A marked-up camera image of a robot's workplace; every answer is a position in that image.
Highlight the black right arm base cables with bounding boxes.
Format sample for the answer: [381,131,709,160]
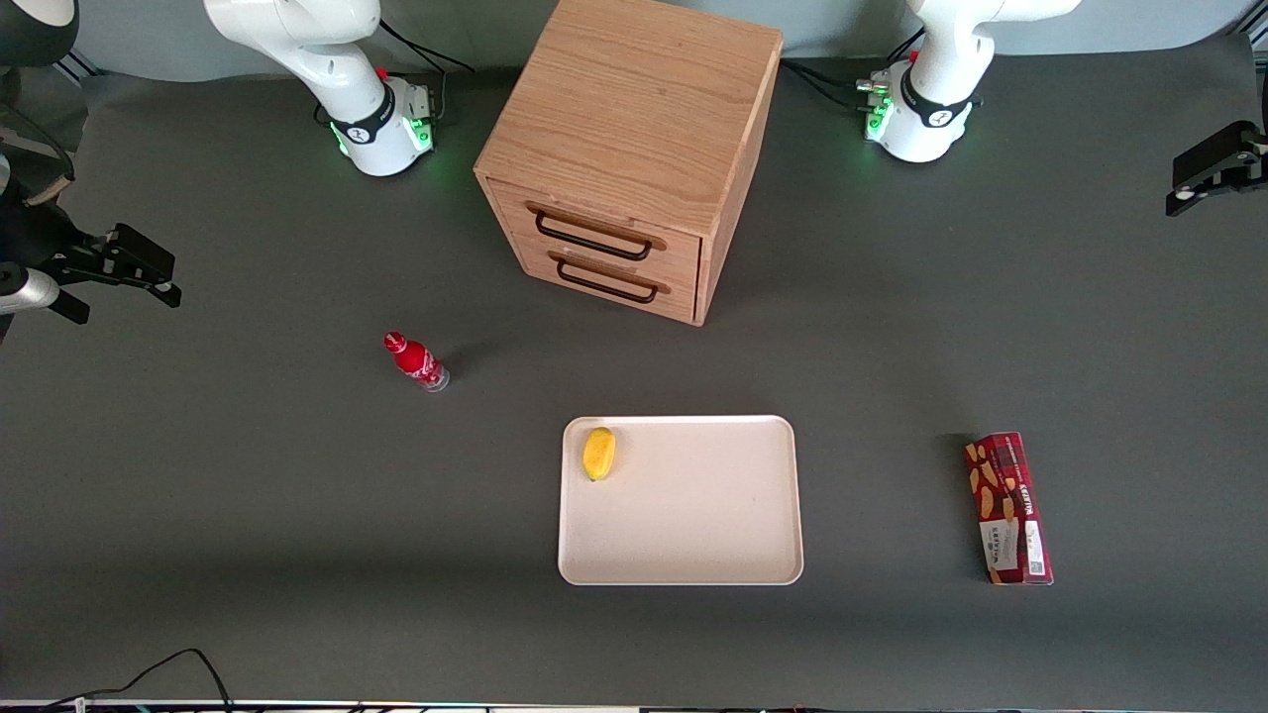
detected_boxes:
[379,18,476,125]

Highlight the black dome lamp head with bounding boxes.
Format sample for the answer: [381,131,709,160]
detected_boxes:
[0,0,79,67]

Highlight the cream plastic tray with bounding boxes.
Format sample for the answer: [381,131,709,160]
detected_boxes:
[557,415,805,587]

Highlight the red cookie box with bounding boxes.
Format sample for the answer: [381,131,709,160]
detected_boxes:
[964,432,1055,586]

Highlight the black arm base cables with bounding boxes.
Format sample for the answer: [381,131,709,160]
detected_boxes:
[379,18,476,125]
[781,30,927,110]

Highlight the yellow lemon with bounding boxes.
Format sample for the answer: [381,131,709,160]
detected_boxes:
[581,427,617,482]

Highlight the black and wood drawer handle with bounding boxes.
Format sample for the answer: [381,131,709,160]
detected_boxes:
[548,251,672,305]
[525,202,668,262]

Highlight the black clamp mount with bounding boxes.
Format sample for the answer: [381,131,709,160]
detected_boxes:
[1165,120,1268,218]

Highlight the wooden two-drawer cabinet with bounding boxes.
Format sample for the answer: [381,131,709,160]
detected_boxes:
[474,0,785,328]

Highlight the black loose cable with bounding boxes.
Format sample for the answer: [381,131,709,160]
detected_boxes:
[0,649,235,713]

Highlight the silver metal rod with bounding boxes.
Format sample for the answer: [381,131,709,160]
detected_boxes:
[0,265,62,316]

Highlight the red soda bottle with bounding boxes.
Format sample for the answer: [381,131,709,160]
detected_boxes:
[383,331,451,393]

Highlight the black clamp camera stand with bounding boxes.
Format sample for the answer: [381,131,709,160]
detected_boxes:
[0,173,183,343]

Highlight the black left arm base cables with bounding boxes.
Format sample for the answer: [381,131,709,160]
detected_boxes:
[781,30,927,110]

